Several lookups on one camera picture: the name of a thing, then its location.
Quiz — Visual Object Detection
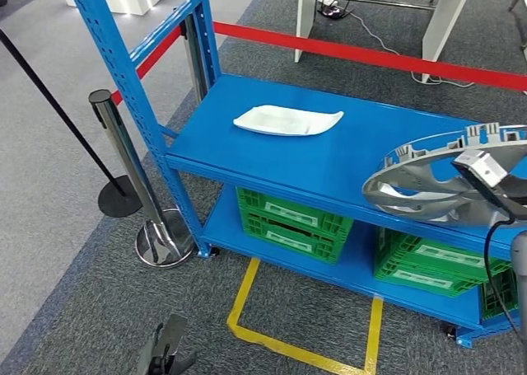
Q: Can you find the white plastic trim part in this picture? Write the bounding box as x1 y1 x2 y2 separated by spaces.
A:
232 105 345 138

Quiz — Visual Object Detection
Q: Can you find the blue metal shelf rack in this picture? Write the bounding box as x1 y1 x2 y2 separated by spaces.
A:
63 0 527 349

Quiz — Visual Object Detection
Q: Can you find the white floor cable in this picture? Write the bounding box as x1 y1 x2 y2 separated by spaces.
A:
350 12 474 88

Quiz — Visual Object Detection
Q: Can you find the short red barrier belt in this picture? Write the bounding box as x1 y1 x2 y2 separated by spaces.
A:
110 26 182 107

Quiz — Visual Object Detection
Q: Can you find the black stanchion post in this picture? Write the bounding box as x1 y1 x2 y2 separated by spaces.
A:
0 28 143 219

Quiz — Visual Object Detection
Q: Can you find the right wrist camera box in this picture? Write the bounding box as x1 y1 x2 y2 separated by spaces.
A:
451 149 527 221

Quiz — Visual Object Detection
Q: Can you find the power strip with plugs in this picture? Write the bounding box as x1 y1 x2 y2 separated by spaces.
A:
317 0 351 20

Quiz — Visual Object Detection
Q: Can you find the silver wheel hubcap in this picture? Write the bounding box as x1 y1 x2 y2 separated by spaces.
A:
362 122 527 229

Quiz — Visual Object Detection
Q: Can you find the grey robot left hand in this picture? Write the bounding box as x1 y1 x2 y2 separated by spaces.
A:
137 336 198 375

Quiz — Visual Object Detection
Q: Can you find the green folded plastic crate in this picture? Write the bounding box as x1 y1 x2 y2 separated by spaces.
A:
373 257 489 298
239 211 348 265
374 227 511 278
235 186 354 242

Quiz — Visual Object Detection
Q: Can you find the long red barrier belt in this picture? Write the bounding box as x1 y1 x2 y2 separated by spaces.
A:
213 21 527 93

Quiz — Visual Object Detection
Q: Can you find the white desk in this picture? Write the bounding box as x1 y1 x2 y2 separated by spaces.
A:
294 0 477 84

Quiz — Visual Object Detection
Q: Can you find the chrome stanchion post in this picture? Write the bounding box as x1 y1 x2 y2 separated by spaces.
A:
88 88 195 269
179 20 209 103

